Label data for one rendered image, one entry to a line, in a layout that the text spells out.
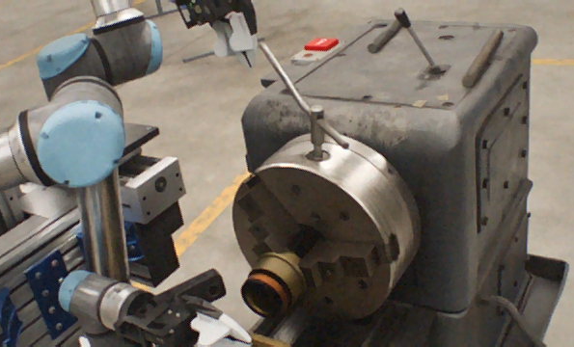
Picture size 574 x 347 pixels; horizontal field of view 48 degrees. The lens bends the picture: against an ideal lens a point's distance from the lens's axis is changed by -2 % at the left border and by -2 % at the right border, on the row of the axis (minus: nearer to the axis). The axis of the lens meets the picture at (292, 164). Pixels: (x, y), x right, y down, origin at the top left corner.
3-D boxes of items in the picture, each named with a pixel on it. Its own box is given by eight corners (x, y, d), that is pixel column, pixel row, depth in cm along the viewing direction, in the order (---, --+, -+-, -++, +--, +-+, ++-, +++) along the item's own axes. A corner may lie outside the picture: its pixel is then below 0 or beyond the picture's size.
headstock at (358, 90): (370, 147, 189) (357, 15, 171) (539, 171, 164) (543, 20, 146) (255, 265, 146) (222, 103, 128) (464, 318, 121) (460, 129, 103)
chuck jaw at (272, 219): (295, 228, 115) (252, 176, 115) (313, 218, 112) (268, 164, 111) (260, 264, 107) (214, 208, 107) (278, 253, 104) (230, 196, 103)
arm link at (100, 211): (49, 62, 107) (85, 302, 128) (42, 81, 98) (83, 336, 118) (120, 57, 110) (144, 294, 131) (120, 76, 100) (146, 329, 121)
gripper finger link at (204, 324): (232, 364, 89) (180, 346, 93) (256, 336, 93) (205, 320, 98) (227, 348, 87) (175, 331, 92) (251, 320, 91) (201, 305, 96)
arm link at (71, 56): (42, 103, 142) (24, 44, 136) (99, 84, 148) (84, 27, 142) (58, 117, 133) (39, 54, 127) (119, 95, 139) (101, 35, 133)
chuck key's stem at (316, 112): (327, 172, 107) (326, 108, 102) (314, 175, 107) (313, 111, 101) (321, 166, 109) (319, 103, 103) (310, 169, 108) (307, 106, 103)
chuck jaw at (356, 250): (327, 226, 111) (391, 230, 104) (334, 251, 113) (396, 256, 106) (293, 263, 103) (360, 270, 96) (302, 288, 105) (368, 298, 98)
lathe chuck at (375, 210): (263, 261, 133) (253, 123, 117) (408, 313, 119) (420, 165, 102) (238, 287, 127) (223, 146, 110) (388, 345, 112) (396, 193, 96)
